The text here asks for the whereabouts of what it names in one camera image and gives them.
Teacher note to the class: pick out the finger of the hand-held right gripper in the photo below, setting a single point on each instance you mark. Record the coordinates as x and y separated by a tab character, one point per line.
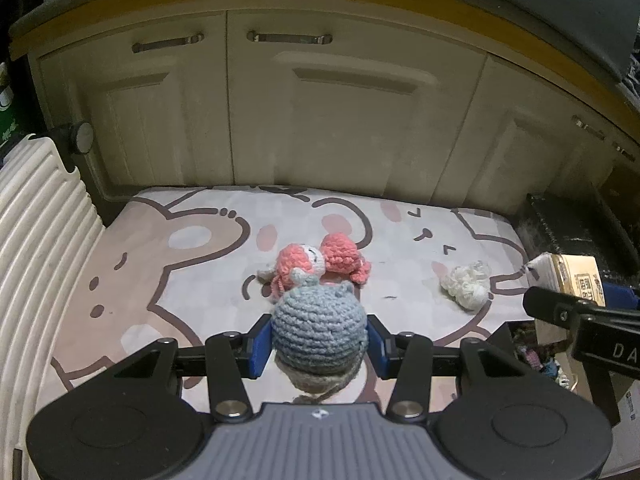
622	296
550	305

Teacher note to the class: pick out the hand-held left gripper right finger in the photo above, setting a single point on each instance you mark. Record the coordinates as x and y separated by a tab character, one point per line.
376	352

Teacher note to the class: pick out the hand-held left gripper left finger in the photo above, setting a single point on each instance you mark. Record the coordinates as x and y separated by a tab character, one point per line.
259	347

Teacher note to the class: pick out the yellow cardboard box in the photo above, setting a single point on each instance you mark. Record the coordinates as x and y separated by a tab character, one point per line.
580	280

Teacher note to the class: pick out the grey crochet toy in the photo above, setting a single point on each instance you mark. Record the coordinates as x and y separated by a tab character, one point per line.
320	330

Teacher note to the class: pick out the white box with label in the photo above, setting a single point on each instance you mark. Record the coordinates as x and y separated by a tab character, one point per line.
627	405

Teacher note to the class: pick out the black plastic wrapped package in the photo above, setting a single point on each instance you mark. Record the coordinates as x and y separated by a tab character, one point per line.
565	225

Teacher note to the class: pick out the white crochet toy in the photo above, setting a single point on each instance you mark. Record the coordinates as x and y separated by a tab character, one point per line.
467	285

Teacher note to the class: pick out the pink crochet doll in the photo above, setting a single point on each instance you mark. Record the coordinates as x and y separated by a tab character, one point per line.
292	265

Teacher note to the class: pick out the printed blanket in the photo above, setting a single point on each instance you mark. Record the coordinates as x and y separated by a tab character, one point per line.
200	270

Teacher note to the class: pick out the pink crochet crab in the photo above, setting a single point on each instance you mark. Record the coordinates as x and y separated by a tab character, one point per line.
342	255

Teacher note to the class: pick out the cream cabinet door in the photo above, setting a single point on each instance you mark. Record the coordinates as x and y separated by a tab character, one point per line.
350	120
520	150
145	120

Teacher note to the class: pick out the white ribbed plastic panel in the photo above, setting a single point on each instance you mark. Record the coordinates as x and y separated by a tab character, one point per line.
40	240

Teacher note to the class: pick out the black round knob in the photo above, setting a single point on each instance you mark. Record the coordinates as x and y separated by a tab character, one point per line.
80	136

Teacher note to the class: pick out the green bottle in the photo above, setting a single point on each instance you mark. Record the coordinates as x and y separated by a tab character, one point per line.
7	110

